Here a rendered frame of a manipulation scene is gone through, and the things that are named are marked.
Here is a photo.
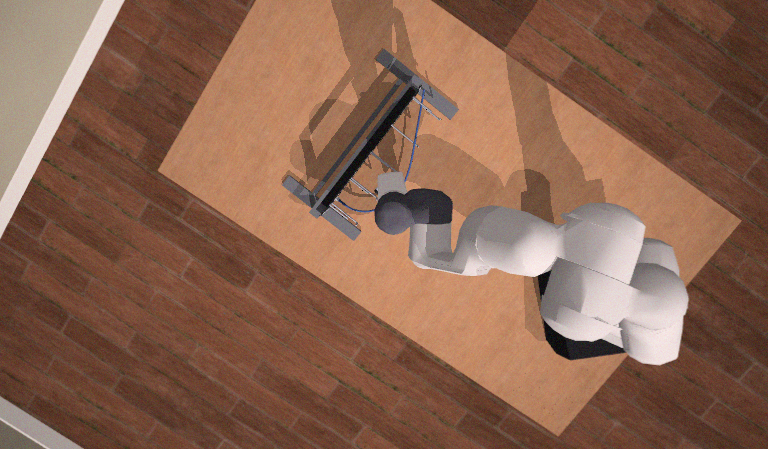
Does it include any grey metal rack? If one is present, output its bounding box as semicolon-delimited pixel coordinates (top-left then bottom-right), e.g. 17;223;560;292
282;49;459;241

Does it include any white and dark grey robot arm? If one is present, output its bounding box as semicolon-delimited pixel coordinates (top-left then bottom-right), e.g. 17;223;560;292
374;172;689;365

